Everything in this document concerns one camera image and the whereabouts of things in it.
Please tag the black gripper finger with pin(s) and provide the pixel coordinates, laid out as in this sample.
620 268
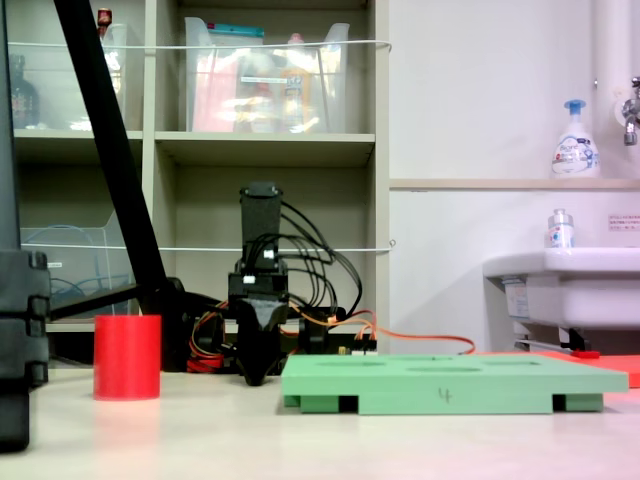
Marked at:
267 312
255 360

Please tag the red cylinder block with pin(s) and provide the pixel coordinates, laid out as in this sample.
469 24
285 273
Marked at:
127 357

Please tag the black clamp block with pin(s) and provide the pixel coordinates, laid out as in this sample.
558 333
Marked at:
314 337

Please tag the orange flat block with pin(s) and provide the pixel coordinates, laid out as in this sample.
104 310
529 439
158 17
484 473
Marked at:
620 367

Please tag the small circuit board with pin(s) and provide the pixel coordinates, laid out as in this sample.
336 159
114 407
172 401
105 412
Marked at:
362 351

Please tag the beige shelf unit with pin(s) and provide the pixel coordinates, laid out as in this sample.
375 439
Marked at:
260 145

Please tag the black tripod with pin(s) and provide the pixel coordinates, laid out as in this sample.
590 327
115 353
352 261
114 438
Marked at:
115 175

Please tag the large clear storage bin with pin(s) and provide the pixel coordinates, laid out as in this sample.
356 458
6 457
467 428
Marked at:
260 90

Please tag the green shape sorting board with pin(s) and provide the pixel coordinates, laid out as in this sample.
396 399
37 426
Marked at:
450 385

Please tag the orange labelled bottle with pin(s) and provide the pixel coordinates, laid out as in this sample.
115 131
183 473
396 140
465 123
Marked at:
295 90

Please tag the notched black stack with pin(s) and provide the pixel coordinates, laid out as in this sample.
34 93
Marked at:
22 320

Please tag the sink label sticker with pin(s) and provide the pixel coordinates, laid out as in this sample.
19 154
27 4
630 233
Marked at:
517 300

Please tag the teal package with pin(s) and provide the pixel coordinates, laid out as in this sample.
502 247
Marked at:
235 30

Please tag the clear bin with bottles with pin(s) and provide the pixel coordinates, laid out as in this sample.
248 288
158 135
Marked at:
60 90

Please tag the dark round bottle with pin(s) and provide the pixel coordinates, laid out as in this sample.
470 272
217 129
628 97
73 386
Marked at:
22 100

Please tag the small clear bottle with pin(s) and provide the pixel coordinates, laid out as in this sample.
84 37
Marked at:
560 232

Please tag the brown bottle with red cap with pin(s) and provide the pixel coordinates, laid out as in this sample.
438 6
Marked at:
104 20

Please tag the white sink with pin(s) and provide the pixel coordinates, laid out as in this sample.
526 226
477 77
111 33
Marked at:
575 290

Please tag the white foam soap bottle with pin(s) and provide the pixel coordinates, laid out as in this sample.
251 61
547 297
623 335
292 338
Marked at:
575 150

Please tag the metal faucet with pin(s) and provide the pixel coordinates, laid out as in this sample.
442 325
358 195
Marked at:
631 112

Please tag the dark grey post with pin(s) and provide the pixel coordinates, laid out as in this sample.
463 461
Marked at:
7 150

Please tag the metal sink bracket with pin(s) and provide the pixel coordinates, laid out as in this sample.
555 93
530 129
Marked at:
570 340

